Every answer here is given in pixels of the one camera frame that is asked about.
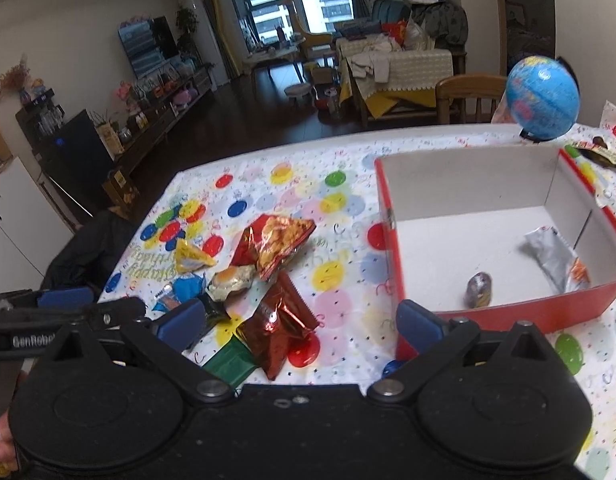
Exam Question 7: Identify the light coffee table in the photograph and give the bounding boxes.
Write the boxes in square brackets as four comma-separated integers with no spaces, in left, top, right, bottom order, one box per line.
[243,42,309,96]

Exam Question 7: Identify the pile of clothes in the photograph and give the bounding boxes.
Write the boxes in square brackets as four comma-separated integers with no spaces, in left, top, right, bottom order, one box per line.
[405,0,469,51]

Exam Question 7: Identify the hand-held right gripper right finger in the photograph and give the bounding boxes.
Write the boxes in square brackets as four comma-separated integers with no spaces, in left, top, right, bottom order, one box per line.
[367,299,564,404]

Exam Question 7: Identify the yellow triangular snack packet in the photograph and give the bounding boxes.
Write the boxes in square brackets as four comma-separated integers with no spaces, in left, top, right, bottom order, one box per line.
[174,237,218,275]

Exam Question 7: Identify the person's left hand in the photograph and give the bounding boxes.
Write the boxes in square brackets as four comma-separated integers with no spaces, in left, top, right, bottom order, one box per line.
[0,410,19,473]

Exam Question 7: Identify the white cabinet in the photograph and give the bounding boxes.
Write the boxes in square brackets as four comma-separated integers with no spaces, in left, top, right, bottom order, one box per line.
[0,155,74,293]

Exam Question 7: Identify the green snack packet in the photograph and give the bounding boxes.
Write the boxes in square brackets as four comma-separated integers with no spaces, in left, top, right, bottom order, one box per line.
[203,340,259,388]

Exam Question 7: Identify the green potted plant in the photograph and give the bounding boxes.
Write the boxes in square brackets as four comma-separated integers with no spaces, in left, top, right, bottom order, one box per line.
[175,7,199,56]

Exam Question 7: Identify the sofa with cream cover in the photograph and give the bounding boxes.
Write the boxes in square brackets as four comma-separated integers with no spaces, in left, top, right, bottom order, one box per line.
[335,35,456,126]

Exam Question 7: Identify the white standing air conditioner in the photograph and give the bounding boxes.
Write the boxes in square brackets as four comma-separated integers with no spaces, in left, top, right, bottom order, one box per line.
[188,0,216,88]

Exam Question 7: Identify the blue globe on black stand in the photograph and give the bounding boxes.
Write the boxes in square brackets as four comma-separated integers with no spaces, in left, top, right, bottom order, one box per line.
[505,55,581,143]

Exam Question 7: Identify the red cardboard box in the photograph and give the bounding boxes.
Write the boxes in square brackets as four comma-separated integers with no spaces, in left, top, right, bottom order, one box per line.
[374,144,616,361]

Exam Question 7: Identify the dried flower bouquet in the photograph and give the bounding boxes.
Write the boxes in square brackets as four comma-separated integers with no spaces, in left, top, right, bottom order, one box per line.
[0,57,31,106]

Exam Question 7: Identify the yellow armchair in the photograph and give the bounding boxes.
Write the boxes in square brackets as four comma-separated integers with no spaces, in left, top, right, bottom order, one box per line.
[288,0,336,61]

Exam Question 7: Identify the black cabinet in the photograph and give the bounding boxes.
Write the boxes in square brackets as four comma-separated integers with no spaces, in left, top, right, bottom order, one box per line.
[15,105,114,211]

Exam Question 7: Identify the balloon print tablecloth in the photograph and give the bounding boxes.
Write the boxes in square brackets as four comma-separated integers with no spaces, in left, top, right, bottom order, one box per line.
[95,102,616,480]

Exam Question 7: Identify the flat screen television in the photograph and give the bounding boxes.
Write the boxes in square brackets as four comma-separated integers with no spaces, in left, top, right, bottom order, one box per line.
[118,16,181,80]

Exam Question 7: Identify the long wooden television stand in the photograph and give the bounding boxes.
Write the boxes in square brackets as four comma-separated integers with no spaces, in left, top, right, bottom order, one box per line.
[105,67,214,171]

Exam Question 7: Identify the yellow curtain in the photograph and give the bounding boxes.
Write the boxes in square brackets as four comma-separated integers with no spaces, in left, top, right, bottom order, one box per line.
[203,0,239,78]

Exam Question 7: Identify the dark red foil snack bag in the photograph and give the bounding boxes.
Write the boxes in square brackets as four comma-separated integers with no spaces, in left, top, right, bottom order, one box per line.
[235,272,321,381]

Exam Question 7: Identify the black snack packet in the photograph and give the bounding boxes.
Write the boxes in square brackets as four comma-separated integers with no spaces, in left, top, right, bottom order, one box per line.
[198,292,231,331]

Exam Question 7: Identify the colourful candy packet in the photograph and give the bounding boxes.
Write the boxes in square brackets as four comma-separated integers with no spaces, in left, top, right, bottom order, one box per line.
[563,135,616,171]

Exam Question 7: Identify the small round stool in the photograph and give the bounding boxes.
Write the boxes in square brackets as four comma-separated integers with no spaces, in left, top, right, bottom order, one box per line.
[284,84,314,106]

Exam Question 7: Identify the blue snack packet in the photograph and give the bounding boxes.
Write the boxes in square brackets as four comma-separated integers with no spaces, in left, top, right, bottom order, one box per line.
[153,272,209,311]

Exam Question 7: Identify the red cracker snack bag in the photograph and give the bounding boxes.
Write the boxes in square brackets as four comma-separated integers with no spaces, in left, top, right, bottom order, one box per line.
[230,214,317,281]

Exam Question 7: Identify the egg print snack packet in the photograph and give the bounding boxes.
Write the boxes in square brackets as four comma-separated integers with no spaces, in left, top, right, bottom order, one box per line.
[208,264,259,303]

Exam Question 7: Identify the wooden chair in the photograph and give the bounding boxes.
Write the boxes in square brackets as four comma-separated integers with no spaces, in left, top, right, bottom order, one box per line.
[434,74,509,126]

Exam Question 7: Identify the silver snack packet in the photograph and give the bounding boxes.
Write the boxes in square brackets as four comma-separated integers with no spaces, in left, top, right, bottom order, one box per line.
[524,226,591,295]

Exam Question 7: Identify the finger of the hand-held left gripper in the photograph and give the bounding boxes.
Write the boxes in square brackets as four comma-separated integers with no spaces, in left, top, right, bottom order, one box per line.
[0,297,148,333]
[0,287,95,313]

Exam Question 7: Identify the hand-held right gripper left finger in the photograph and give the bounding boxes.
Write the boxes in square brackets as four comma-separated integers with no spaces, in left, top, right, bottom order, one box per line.
[35,299,236,406]

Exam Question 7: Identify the dark cloth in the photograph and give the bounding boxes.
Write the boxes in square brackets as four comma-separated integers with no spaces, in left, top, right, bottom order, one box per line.
[43,210,139,293]

